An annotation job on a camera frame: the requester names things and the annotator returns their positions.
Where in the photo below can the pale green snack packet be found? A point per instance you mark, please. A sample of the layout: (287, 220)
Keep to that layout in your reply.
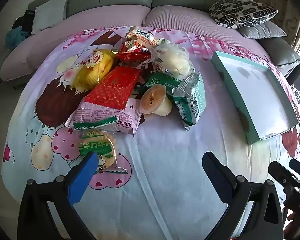
(163, 42)

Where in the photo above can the teal cloth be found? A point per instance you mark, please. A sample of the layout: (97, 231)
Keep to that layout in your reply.
(15, 37)

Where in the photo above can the light grey pillow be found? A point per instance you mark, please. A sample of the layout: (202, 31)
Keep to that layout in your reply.
(48, 15)

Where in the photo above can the brick-print barcode snack packet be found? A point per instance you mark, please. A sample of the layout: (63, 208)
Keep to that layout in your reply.
(142, 36)

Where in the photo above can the black white patterned pillow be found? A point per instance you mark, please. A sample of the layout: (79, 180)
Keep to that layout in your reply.
(242, 11)

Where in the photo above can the printed blanket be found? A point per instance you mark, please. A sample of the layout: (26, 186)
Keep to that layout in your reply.
(170, 180)

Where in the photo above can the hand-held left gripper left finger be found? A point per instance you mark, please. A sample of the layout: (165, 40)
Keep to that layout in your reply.
(82, 177)

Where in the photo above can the small red snack packet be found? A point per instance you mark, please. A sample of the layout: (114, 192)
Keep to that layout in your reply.
(132, 52)

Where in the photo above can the red bow-print packet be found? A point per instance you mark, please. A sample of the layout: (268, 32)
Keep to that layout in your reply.
(110, 87)

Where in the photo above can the pink sofa cover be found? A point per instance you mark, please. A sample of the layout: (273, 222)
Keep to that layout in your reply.
(177, 17)

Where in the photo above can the teal silver snack packet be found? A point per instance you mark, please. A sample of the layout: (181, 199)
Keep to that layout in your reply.
(190, 102)

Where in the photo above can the green-edged cookie packet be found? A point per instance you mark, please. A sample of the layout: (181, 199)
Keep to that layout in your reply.
(97, 142)

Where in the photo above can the teal box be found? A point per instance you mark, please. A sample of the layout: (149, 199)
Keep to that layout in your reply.
(260, 97)

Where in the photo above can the pudding cup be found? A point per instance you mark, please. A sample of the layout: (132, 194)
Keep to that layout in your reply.
(152, 100)

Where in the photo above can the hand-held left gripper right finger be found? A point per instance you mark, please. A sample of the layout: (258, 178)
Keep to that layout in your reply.
(215, 177)

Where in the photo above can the yellow cake packet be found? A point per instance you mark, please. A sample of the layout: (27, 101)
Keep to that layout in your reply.
(92, 67)

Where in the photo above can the pink snack packet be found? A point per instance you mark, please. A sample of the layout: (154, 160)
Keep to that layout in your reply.
(97, 116)

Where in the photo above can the person's right hand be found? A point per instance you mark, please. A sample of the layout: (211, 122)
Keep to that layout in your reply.
(293, 218)

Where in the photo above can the clear bun packet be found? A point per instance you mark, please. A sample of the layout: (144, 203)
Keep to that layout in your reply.
(175, 60)

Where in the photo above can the dark green snack packet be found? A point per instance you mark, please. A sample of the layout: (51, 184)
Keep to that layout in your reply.
(160, 80)

